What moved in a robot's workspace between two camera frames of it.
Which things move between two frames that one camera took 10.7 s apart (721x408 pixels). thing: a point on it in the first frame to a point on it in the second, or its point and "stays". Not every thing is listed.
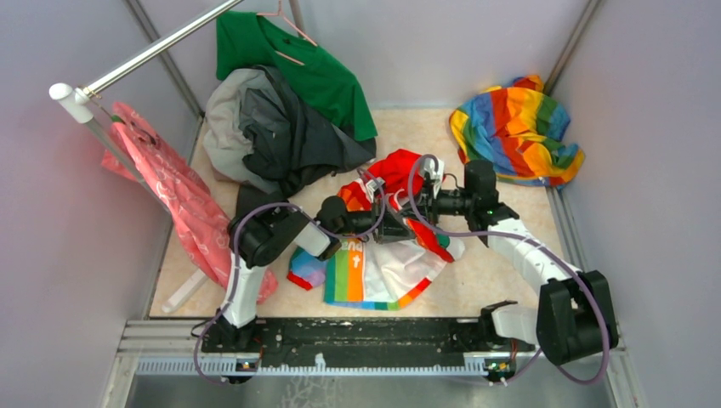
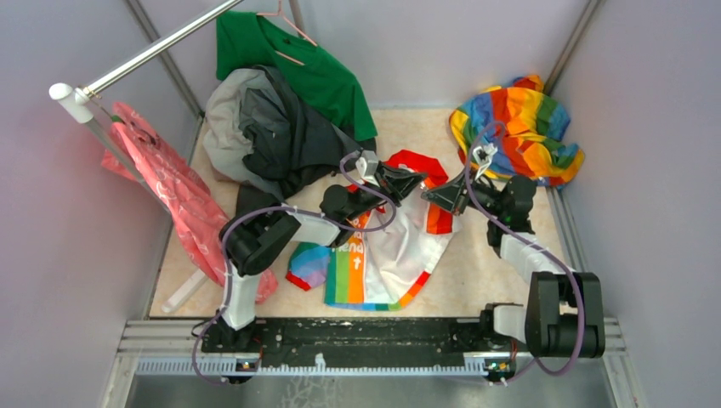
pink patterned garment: [137, 150] stays
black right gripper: [428, 204] to [451, 195]
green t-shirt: [245, 40] stays
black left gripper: [391, 229] to [395, 183]
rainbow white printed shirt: [364, 274] stays
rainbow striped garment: [519, 130] stays
